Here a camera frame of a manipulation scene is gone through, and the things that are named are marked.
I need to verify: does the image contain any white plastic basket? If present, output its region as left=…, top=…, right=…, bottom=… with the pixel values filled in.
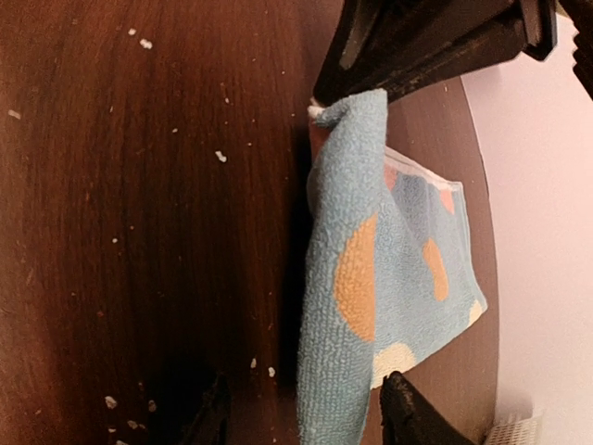
left=483, top=411, right=544, bottom=445

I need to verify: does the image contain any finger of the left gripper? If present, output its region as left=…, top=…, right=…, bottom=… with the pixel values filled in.
left=313, top=1, right=491, bottom=105
left=381, top=18, right=556, bottom=102

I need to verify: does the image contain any blue polka dot towel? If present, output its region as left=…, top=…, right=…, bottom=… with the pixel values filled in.
left=296, top=89, right=487, bottom=444

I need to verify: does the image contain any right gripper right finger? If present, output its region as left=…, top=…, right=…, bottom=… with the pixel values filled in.
left=380, top=371, right=473, bottom=445

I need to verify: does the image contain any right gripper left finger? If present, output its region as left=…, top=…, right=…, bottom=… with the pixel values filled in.
left=183, top=375, right=232, bottom=445

